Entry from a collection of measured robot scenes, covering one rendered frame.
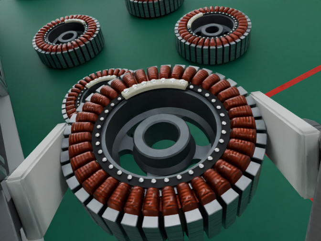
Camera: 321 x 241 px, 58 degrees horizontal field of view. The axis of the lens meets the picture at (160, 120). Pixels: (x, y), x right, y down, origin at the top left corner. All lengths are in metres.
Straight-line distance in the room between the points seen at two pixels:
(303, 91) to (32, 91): 0.38
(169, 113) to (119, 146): 0.04
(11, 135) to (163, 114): 0.29
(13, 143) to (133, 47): 0.23
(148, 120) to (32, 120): 0.28
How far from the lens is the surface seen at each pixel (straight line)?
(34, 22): 0.67
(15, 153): 0.41
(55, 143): 0.16
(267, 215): 0.30
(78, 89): 0.38
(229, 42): 0.42
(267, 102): 0.16
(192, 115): 0.19
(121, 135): 0.19
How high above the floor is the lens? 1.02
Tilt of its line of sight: 48 degrees down
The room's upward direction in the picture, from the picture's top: 12 degrees counter-clockwise
